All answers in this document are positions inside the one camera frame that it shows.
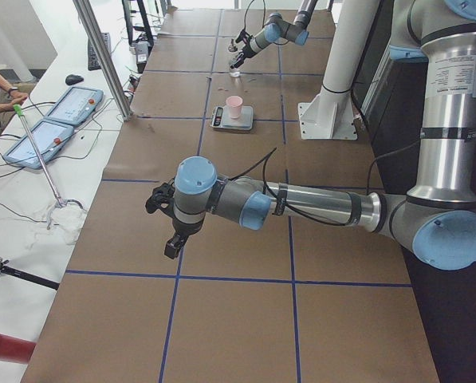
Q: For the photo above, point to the clear glass sauce bottle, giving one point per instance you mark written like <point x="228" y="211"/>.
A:
<point x="234" y="54"/>

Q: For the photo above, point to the digital kitchen scale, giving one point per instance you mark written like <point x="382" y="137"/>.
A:
<point x="221" y="119"/>

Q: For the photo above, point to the aluminium frame post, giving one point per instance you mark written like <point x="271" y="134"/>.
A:
<point x="92" y="29"/>

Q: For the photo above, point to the upper teach pendant tablet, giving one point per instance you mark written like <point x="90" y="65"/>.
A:
<point x="75" y="106"/>

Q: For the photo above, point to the black computer mouse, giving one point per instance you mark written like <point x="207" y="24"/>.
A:
<point x="73" y="79"/>

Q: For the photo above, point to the red cylinder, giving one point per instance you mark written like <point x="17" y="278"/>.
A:
<point x="15" y="350"/>

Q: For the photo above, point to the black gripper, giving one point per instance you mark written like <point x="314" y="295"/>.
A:
<point x="182" y="229"/>
<point x="244" y="52"/>

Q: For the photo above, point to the white crumpled cloth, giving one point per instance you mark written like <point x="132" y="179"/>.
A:
<point x="66" y="222"/>

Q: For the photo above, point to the black keyboard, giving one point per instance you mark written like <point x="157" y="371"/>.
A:
<point x="93" y="62"/>

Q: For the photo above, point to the person forearm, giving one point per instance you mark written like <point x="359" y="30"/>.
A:
<point x="16" y="97"/>

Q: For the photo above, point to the teach pendant tablet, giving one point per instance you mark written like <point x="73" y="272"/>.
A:
<point x="75" y="106"/>
<point x="49" y="136"/>

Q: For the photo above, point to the black tripod leg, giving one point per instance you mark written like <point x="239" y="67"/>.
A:
<point x="5" y="269"/>

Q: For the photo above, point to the pink paper cup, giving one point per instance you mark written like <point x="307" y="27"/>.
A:
<point x="234" y="106"/>

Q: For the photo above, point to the white pedestal column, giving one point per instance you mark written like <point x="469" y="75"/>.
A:
<point x="330" y="116"/>

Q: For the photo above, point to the lower teach pendant tablet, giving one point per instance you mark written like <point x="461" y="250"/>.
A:
<point x="49" y="136"/>

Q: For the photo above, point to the reacher grabber stick green handle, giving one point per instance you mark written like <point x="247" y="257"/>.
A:
<point x="60" y="202"/>

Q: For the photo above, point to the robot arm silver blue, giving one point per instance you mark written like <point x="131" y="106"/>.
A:
<point x="274" y="28"/>
<point x="435" y="220"/>

